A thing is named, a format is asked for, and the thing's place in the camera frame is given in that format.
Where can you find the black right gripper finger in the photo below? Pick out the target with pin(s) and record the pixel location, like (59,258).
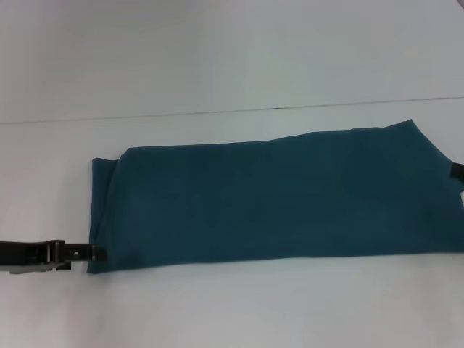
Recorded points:
(457,170)

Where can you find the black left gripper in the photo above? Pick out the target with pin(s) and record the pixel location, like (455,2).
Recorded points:
(32,255)

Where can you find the teal t-shirt with FREE print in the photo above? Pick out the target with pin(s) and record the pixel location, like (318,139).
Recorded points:
(268,203)

